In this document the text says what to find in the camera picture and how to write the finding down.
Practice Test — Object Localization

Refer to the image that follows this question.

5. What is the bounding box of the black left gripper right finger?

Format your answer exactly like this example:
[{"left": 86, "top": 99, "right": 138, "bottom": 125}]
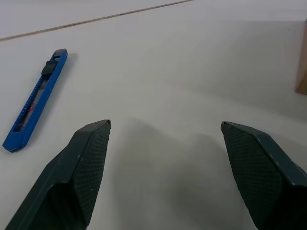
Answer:
[{"left": 220, "top": 121, "right": 307, "bottom": 230}]

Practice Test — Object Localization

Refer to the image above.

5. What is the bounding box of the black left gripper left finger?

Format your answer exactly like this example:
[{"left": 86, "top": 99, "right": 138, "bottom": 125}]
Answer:
[{"left": 4, "top": 119, "right": 112, "bottom": 230}]

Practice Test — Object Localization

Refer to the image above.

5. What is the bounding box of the blue handled screwdriver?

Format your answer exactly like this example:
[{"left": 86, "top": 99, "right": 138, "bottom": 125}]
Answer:
[{"left": 2, "top": 48, "right": 69, "bottom": 153}]

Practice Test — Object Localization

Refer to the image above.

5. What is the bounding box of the brown cardboard box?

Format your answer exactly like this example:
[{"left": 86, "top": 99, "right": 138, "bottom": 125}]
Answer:
[{"left": 294, "top": 19, "right": 307, "bottom": 95}]

